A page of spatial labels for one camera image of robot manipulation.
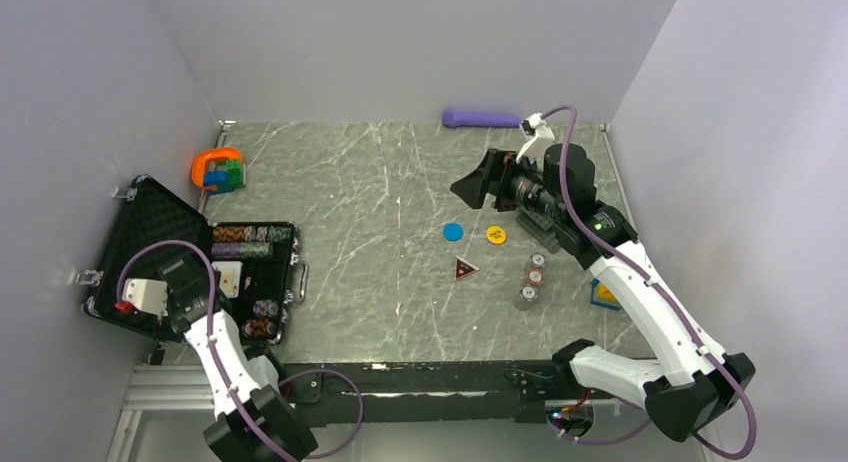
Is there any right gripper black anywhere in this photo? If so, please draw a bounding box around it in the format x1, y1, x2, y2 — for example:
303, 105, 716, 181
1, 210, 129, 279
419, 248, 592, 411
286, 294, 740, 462
451, 148, 566, 222

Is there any brown red chip stack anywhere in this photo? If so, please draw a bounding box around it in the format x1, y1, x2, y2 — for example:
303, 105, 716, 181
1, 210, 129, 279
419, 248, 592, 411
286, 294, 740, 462
522, 267, 545, 287

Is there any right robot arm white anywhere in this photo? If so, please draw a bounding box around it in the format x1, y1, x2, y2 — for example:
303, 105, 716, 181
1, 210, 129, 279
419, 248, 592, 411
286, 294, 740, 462
450, 143, 758, 460

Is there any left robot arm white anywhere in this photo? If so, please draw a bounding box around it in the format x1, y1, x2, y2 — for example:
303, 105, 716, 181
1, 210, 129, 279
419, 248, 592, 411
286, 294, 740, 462
159, 256, 318, 461

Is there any blue round dealer button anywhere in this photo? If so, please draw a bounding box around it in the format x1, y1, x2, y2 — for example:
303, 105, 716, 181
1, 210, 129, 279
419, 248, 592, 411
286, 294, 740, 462
442, 222, 464, 242

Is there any yellow round dealer button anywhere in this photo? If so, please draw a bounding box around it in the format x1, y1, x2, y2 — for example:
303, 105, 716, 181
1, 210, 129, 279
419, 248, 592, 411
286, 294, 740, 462
485, 225, 507, 245

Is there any purple cylinder tube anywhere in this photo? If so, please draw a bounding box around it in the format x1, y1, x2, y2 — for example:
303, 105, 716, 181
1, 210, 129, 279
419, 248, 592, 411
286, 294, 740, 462
441, 109, 522, 128

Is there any red triangle all-in marker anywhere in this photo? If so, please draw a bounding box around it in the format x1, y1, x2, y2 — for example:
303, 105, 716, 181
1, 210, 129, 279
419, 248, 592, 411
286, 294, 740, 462
454, 256, 479, 281

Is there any dark grey building plate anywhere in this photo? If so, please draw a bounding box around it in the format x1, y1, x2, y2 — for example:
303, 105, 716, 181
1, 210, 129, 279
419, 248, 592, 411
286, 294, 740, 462
515, 208, 561, 253

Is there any blue yellow toy tile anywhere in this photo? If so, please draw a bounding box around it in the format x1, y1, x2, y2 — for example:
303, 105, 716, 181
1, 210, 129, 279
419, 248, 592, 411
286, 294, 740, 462
590, 279, 621, 311

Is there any blue green chip stack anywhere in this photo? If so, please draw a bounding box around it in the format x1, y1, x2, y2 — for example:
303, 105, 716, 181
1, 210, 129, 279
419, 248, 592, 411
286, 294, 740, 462
265, 226, 292, 243

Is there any black poker chip case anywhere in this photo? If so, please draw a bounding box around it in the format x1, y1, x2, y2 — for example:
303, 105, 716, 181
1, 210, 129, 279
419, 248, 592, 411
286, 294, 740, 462
77, 174, 309, 345

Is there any yellow green chip stack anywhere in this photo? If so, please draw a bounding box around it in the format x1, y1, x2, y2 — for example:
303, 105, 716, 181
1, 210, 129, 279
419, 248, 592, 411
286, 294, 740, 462
237, 242, 274, 259

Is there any orange black chip stack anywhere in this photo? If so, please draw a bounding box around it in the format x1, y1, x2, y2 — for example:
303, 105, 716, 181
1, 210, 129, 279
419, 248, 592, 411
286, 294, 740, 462
212, 225, 247, 243

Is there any playing card deck ace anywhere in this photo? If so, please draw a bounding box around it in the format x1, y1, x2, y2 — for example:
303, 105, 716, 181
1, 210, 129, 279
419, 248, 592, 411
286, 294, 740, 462
212, 261, 243, 299

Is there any purple black chip stack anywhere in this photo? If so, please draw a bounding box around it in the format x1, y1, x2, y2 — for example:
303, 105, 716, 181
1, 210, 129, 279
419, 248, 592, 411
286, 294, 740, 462
210, 242, 243, 259

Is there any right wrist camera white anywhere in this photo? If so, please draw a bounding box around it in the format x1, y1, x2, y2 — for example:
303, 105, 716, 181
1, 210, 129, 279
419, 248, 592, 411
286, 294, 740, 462
516, 113, 555, 164

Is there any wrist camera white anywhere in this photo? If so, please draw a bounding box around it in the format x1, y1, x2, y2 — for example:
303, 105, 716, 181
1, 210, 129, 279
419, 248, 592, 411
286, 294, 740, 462
115, 278, 168, 318
516, 113, 555, 164

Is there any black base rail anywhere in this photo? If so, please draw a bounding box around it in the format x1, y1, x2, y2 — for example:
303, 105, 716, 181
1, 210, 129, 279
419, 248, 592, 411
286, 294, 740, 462
264, 359, 617, 428

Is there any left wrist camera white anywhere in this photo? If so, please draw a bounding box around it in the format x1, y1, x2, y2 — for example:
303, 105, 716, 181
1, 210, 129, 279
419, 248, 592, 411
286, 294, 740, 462
115, 278, 168, 318

